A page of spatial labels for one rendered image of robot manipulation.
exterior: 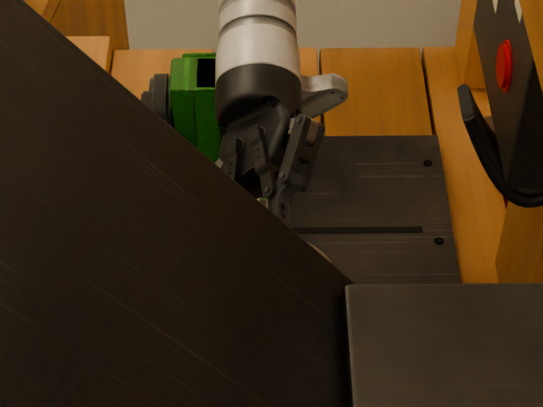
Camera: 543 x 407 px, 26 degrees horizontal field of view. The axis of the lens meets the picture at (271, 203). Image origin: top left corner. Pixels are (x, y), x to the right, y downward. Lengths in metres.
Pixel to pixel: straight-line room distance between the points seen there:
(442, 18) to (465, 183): 1.70
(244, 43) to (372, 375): 0.34
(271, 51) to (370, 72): 0.58
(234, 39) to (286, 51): 0.05
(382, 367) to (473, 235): 0.59
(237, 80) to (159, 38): 2.05
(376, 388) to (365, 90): 0.80
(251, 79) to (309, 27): 2.08
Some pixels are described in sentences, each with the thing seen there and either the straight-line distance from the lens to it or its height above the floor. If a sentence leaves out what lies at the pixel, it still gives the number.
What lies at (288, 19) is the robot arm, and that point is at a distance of 1.05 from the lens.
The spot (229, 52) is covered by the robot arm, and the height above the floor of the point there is 1.25.
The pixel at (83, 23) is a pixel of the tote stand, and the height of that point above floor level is 0.64.
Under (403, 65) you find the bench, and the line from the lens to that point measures 1.59.
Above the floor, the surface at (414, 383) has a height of 1.24.
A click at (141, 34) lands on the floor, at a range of 3.06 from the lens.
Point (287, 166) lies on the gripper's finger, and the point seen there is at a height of 1.23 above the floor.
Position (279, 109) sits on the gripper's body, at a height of 1.24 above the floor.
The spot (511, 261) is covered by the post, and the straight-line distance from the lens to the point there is 1.27.
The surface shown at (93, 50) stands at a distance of 1.59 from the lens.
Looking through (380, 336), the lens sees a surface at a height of 1.24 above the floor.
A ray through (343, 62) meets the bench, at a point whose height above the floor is 0.88.
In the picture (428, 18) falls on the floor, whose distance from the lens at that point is 3.11.
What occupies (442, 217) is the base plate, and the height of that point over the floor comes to 0.90.
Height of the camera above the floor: 1.90
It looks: 47 degrees down
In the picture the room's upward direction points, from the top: straight up
